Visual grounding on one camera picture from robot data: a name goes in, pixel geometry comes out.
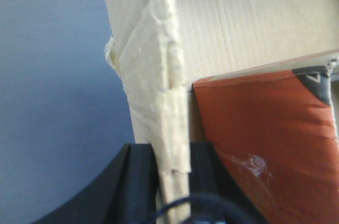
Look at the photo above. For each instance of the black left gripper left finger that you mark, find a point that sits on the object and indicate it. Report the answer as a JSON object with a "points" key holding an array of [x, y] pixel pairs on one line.
{"points": [[125, 192]]}

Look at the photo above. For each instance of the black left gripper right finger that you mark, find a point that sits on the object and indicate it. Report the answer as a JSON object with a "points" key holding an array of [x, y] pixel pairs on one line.
{"points": [[209, 176]]}

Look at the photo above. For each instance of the plain brown cardboard box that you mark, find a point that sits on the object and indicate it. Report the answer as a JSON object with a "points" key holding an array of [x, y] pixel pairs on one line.
{"points": [[159, 48]]}

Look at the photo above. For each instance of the cardboard box with red print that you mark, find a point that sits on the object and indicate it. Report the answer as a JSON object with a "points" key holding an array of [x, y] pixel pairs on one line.
{"points": [[275, 129]]}

